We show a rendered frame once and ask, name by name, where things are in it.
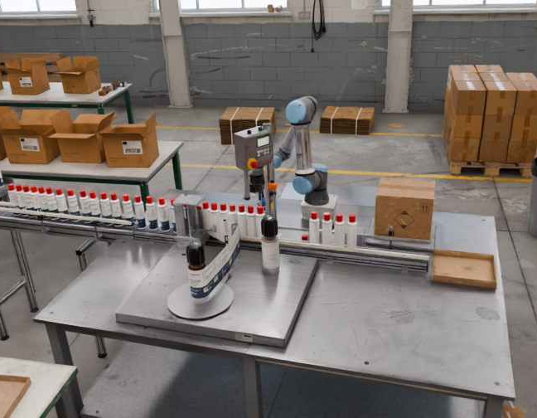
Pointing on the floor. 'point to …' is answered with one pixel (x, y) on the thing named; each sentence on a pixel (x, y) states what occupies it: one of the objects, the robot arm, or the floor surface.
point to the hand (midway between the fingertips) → (262, 202)
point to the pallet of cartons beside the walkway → (491, 119)
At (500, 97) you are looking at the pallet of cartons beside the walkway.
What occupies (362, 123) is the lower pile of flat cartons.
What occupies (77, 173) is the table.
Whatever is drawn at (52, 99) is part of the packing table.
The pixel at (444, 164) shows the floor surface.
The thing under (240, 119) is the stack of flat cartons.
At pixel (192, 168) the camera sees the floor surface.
